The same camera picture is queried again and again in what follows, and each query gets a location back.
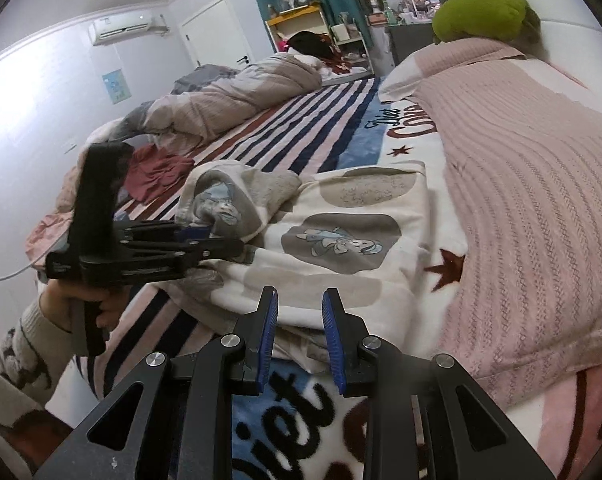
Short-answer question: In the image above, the white wall air conditioner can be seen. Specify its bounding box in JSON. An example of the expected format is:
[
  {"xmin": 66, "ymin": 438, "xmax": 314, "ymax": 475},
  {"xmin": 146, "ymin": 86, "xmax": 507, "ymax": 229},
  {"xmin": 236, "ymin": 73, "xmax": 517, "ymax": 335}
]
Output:
[{"xmin": 88, "ymin": 10, "xmax": 170, "ymax": 47}]

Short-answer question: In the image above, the cream grey patterned pajama pant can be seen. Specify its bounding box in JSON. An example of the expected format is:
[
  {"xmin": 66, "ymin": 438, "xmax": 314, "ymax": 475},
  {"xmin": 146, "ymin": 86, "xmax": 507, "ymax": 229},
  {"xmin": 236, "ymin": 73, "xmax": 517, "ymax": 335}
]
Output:
[{"xmin": 164, "ymin": 159, "xmax": 465, "ymax": 370}]

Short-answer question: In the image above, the dark red crumpled garment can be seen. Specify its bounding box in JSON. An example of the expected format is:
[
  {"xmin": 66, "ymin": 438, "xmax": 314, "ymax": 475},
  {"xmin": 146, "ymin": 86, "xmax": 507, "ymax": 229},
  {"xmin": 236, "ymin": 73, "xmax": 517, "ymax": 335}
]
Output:
[{"xmin": 123, "ymin": 144, "xmax": 194, "ymax": 204}]

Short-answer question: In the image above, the yellow white shelf unit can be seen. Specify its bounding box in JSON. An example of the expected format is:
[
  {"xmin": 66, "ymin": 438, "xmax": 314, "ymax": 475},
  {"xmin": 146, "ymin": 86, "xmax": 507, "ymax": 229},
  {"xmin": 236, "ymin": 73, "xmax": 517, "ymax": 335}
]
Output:
[{"xmin": 265, "ymin": 0, "xmax": 330, "ymax": 52}]

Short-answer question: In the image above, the blue wall poster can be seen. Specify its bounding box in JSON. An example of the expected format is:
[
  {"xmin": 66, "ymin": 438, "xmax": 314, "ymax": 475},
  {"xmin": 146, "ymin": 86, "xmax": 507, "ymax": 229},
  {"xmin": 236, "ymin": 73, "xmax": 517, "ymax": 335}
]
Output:
[{"xmin": 101, "ymin": 68, "xmax": 132, "ymax": 104}]

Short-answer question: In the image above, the green plush pillow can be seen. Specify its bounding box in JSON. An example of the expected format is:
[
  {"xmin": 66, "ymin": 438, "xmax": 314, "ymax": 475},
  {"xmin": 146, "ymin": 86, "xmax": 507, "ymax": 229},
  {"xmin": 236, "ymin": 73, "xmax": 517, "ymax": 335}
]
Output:
[{"xmin": 432, "ymin": 0, "xmax": 541, "ymax": 44}]

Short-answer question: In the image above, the cream knit sweater sleeve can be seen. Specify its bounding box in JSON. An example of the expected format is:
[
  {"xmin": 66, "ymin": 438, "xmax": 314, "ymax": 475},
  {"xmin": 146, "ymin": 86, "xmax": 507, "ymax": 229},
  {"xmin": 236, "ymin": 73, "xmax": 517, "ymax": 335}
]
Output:
[{"xmin": 0, "ymin": 299, "xmax": 82, "ymax": 480}]

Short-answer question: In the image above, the pink knitted blanket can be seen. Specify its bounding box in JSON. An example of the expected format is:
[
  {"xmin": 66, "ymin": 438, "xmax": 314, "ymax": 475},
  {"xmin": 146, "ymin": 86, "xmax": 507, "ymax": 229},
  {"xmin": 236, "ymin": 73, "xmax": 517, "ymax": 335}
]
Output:
[{"xmin": 414, "ymin": 38, "xmax": 602, "ymax": 406}]

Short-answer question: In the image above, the person's left hand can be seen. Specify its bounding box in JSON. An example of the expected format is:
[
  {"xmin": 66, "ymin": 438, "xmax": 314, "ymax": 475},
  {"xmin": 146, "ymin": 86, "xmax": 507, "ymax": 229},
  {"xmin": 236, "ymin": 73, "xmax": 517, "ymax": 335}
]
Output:
[{"xmin": 38, "ymin": 280, "xmax": 130, "ymax": 332}]

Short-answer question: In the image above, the beige grey rumpled duvet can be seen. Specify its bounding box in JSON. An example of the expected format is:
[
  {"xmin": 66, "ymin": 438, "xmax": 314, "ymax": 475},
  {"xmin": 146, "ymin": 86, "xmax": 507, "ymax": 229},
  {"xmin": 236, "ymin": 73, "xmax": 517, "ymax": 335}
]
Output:
[{"xmin": 54, "ymin": 52, "xmax": 325, "ymax": 212}]

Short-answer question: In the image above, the black white plush toy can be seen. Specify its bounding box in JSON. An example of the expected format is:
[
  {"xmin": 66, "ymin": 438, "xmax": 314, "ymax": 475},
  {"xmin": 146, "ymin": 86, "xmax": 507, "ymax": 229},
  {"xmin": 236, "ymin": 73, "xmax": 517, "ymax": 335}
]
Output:
[{"xmin": 287, "ymin": 30, "xmax": 335, "ymax": 60}]

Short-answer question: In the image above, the white door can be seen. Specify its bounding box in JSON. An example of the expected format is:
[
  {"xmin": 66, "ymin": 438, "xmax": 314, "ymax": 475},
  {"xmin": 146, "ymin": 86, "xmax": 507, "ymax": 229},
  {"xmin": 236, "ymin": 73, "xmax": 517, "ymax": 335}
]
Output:
[{"xmin": 181, "ymin": 0, "xmax": 252, "ymax": 70}]

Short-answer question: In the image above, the striped diet coke bed blanket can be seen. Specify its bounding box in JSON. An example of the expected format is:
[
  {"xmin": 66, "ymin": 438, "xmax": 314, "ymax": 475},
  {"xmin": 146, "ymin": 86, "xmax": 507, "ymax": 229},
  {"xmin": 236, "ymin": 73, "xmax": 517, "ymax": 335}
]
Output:
[{"xmin": 78, "ymin": 80, "xmax": 602, "ymax": 479}]

